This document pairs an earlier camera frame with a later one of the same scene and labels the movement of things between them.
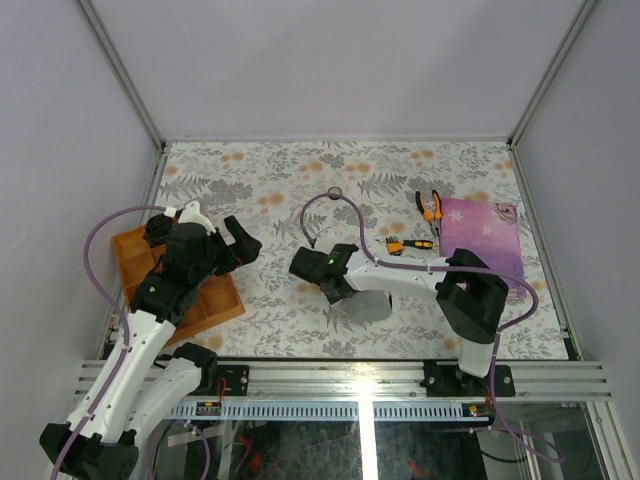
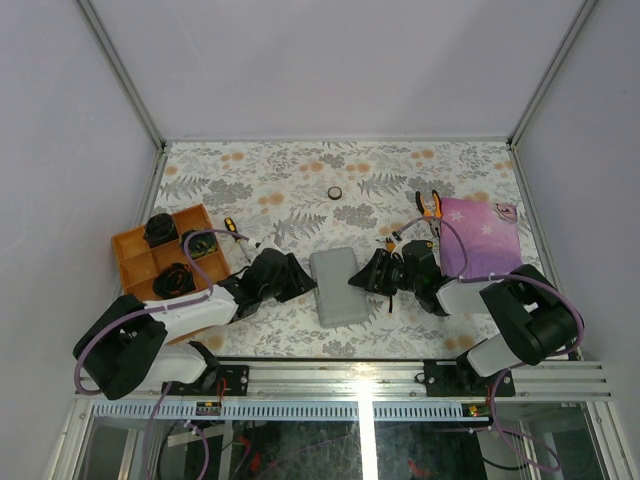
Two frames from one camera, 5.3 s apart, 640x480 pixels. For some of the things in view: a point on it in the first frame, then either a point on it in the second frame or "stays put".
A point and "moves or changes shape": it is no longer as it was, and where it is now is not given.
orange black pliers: [432, 216] stays put
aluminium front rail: [385, 380] stays put
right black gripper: [333, 300] → [369, 279]
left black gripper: [244, 251] → [300, 281]
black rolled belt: [157, 229] stays put
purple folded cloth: [488, 230] stays put
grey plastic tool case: [371, 305] moves or changes shape
